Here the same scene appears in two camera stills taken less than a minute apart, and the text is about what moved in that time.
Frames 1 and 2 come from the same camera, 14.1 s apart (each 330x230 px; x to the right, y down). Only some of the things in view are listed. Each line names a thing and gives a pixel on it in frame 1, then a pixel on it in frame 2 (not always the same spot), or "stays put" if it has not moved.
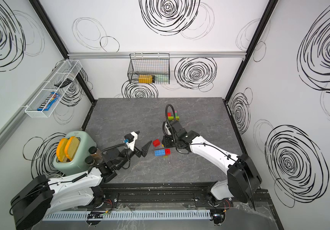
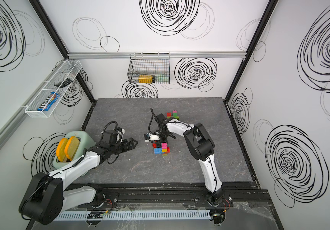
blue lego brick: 160,152 stays put
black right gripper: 166,142 → 159,130
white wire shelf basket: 44,102 stays put
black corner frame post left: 39,7 stays put
